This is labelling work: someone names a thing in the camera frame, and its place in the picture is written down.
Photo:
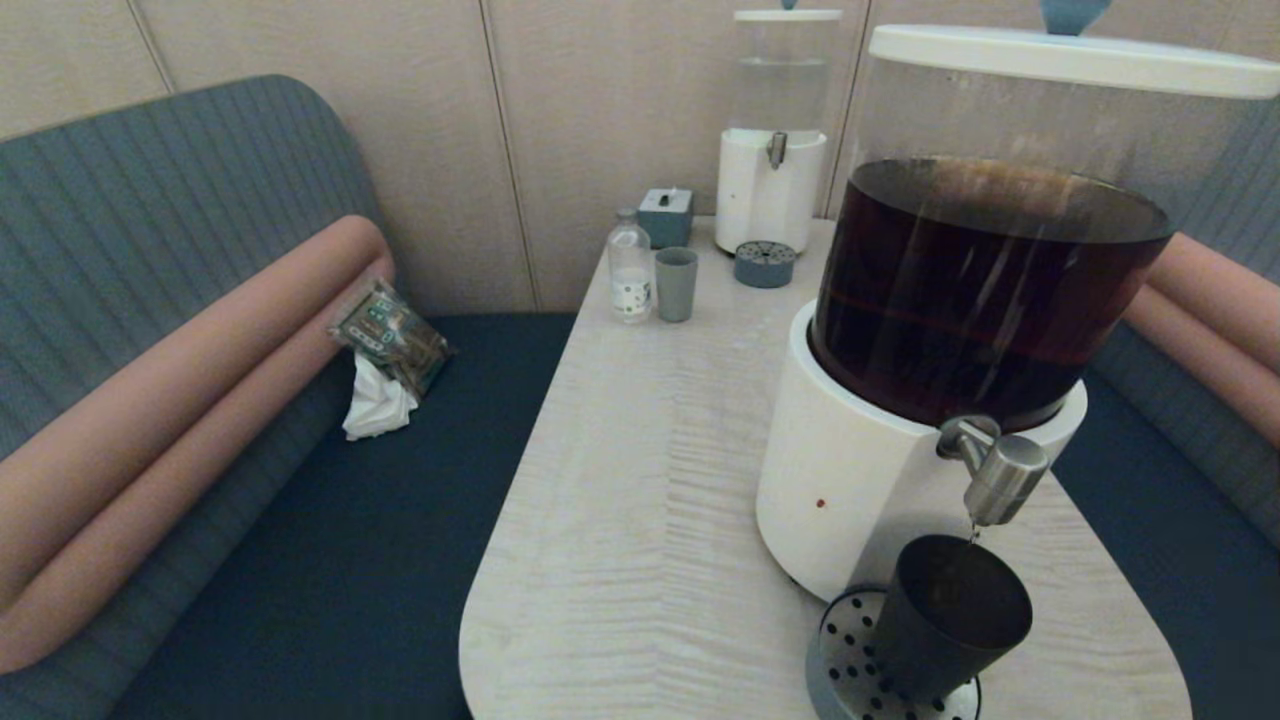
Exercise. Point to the large metal dispenser tap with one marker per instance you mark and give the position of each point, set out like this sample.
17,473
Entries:
1003,475

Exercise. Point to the black tapered cup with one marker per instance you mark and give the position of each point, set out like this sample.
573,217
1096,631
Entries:
950,612

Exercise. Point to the grey-blue plastic cup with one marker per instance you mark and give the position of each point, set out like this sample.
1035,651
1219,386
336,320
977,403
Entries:
676,285

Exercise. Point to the clear plastic bottle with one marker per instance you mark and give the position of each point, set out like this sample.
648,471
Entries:
630,275

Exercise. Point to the grey-blue tissue box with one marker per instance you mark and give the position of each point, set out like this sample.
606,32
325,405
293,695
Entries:
665,220

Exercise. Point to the small perforated drip tray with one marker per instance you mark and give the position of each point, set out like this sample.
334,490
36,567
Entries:
765,265

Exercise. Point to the small clear water dispenser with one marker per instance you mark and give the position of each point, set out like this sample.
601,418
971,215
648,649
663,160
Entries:
765,200

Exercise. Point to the large dark tea dispenser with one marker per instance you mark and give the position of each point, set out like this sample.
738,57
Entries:
850,480

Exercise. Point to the green snack packet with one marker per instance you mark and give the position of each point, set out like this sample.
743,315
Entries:
395,340

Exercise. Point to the small metal dispenser tap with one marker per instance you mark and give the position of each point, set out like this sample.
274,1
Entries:
776,150

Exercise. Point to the crumpled white tissue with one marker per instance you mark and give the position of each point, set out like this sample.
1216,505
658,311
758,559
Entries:
378,405

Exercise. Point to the dark blue seat cushion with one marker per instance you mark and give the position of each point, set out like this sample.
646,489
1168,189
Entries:
1200,620
350,560

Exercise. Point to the large perforated drip tray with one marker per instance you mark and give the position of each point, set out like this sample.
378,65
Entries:
845,650

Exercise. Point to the small white dispenser lid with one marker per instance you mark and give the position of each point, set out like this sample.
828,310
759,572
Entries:
788,15

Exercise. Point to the large white dispenser lid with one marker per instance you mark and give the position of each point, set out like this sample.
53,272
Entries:
1050,57

